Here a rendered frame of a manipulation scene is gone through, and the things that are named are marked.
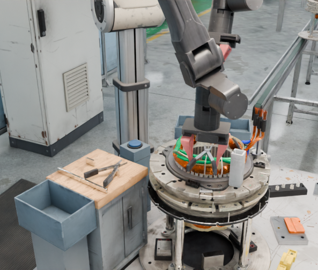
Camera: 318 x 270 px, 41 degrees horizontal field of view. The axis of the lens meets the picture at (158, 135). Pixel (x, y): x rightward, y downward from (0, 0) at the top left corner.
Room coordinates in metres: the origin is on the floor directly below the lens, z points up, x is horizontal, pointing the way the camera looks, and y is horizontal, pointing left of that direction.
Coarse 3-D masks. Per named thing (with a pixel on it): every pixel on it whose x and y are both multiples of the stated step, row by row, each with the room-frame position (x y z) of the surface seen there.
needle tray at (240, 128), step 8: (184, 120) 1.36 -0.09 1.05; (224, 120) 1.34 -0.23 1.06; (232, 120) 1.34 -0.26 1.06; (240, 120) 1.33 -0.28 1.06; (248, 120) 1.33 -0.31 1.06; (176, 128) 1.26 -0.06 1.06; (232, 128) 1.34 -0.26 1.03; (240, 128) 1.33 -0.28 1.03; (248, 128) 1.30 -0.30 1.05; (176, 136) 1.26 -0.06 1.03; (240, 136) 1.23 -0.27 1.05; (248, 136) 1.23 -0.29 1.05
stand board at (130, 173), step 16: (80, 160) 1.05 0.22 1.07; (96, 160) 1.05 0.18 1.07; (112, 160) 1.05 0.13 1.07; (128, 160) 1.05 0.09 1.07; (48, 176) 0.96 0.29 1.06; (64, 176) 0.96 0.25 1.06; (80, 176) 0.96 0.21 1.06; (96, 176) 0.96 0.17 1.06; (128, 176) 0.96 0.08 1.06; (144, 176) 0.99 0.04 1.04; (80, 192) 0.89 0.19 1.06; (96, 192) 0.89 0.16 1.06; (112, 192) 0.89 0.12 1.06
